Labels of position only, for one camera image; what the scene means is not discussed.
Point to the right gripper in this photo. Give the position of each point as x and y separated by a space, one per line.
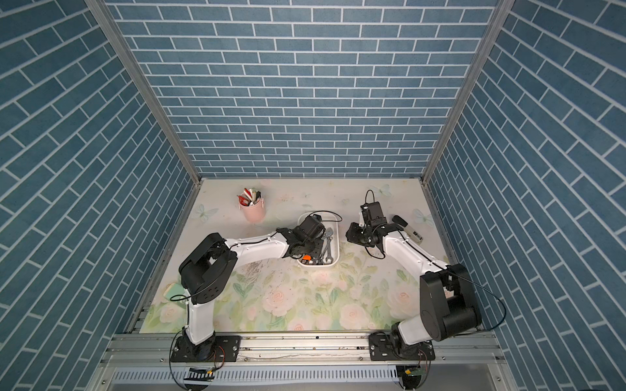
351 235

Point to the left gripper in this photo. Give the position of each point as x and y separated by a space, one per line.
319 246

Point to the white storage box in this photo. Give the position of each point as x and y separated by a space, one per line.
327 250

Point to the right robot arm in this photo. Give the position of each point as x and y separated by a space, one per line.
448 305

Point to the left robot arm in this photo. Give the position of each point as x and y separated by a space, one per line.
204 274

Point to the black grey stapler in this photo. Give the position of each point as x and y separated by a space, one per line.
408 229

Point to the pink pen cup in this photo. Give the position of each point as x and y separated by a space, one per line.
254 213

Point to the pens in cup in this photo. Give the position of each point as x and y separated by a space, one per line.
249 197

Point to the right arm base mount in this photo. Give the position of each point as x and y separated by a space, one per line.
401 347

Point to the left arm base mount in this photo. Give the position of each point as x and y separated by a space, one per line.
205 348

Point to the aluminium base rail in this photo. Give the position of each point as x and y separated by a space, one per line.
298 348

